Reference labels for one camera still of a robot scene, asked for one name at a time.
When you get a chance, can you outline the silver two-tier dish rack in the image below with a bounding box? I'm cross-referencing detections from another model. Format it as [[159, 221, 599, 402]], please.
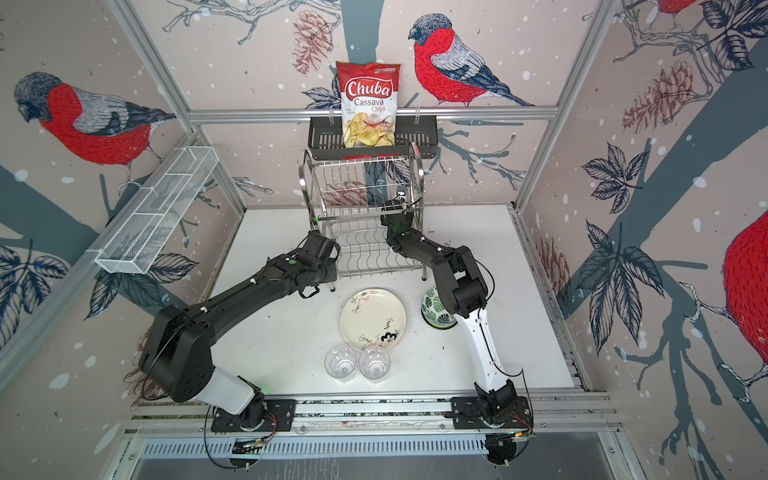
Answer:
[[298, 144, 426, 278]]

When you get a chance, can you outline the green leaf pattern bowl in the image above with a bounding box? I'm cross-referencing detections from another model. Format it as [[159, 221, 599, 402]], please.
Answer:
[[420, 287, 457, 323]]

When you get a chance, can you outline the white floral plate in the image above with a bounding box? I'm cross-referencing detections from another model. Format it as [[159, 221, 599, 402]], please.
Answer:
[[340, 288, 407, 352]]

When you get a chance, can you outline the clear drinking glass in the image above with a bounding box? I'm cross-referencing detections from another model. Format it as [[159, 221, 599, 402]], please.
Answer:
[[359, 344, 391, 382], [324, 344, 359, 382]]

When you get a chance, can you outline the blue floral white bowl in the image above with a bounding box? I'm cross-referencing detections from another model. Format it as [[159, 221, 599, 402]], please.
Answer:
[[424, 319, 458, 330]]

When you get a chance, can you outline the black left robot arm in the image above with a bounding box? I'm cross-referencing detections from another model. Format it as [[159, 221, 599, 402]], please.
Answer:
[[139, 231, 340, 431]]

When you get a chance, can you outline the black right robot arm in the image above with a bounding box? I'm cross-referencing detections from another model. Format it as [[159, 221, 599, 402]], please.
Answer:
[[380, 199, 533, 433]]

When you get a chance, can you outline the Chuba cassava chips bag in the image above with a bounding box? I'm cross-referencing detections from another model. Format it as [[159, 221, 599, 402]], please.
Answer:
[[336, 62, 400, 148]]

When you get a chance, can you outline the black wall basket shelf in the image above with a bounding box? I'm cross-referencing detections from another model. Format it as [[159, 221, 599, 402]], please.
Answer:
[[307, 115, 438, 161]]

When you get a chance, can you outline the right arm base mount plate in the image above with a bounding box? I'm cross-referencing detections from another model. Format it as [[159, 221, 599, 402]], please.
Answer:
[[444, 396, 534, 430]]

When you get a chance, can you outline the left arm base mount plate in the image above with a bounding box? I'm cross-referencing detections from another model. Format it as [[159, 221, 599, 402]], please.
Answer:
[[211, 399, 297, 434]]

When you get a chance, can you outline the white wire wall basket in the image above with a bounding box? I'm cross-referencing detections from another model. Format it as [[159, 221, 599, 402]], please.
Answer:
[[95, 146, 219, 274]]

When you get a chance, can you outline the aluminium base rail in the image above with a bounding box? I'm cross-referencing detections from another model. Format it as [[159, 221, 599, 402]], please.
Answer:
[[123, 390, 622, 465]]

